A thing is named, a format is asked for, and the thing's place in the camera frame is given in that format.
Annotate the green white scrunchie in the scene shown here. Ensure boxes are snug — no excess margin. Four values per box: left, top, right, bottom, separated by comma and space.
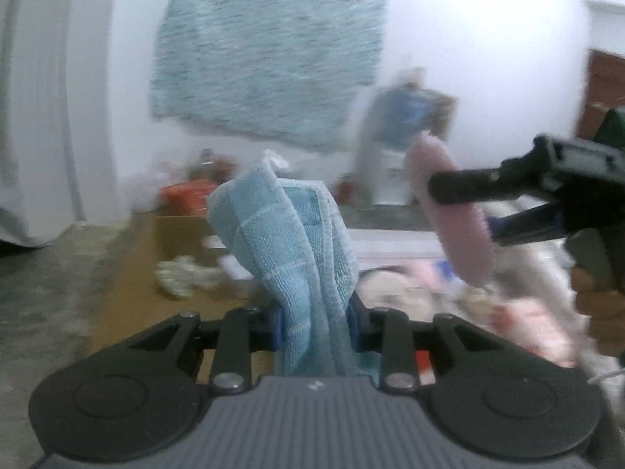
155, 255, 221, 300

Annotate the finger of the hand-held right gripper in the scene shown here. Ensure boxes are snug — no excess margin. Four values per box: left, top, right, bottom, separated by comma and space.
488, 202, 563, 248
429, 155, 548, 205

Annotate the white appliance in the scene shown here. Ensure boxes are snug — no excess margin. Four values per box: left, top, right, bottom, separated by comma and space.
0, 0, 85, 248

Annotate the beige plush doll red skirt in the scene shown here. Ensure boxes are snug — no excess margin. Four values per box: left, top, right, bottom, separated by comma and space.
359, 265, 491, 384

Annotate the brown wooden cabinet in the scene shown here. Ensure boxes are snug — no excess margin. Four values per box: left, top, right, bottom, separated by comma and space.
579, 48, 625, 150

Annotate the teal floral wall cloth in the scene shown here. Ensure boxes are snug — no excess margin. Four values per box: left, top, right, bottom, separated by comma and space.
149, 0, 390, 156

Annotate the light blue towel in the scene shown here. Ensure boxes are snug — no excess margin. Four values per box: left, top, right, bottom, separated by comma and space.
205, 150, 380, 385

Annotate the red pink wet wipes pack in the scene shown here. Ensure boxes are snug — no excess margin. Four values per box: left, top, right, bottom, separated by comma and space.
492, 299, 578, 368

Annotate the person's right hand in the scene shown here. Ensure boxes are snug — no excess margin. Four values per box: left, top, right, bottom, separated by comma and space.
572, 265, 625, 356

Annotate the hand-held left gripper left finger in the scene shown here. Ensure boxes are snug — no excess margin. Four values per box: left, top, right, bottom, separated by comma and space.
127, 307, 285, 397

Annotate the red snack box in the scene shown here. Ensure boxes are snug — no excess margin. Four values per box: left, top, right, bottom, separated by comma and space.
160, 180, 218, 217

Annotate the brown cardboard box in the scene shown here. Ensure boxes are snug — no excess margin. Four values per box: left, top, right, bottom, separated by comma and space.
90, 210, 277, 387

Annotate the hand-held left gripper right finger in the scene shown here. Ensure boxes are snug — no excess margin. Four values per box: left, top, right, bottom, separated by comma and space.
346, 299, 495, 397

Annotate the brown patterned folded board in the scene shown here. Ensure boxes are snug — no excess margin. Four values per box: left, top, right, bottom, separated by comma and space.
430, 89, 461, 138

